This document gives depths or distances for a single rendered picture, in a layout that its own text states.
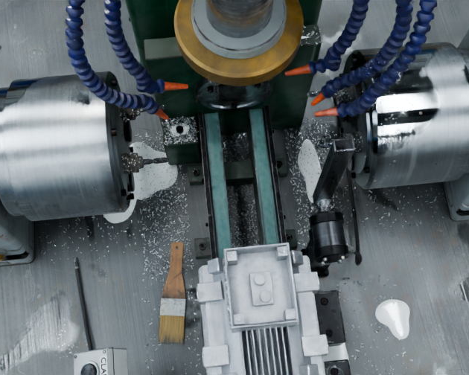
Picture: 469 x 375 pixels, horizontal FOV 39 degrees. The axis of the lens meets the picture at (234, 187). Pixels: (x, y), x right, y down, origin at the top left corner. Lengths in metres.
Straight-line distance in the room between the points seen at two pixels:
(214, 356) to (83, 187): 0.34
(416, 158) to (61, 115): 0.58
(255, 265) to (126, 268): 0.41
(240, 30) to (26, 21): 0.85
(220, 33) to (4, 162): 0.42
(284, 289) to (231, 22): 0.41
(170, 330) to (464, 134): 0.66
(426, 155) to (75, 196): 0.58
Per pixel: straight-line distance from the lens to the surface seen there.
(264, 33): 0.91
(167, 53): 1.14
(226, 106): 1.30
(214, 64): 0.91
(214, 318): 1.07
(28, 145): 1.09
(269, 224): 1.25
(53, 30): 1.62
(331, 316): 1.29
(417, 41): 0.91
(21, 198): 1.13
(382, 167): 1.13
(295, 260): 1.06
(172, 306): 1.34
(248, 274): 1.03
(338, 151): 0.96
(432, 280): 1.41
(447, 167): 1.17
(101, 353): 1.07
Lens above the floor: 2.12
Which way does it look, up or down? 71 degrees down
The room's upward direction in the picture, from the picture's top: 1 degrees clockwise
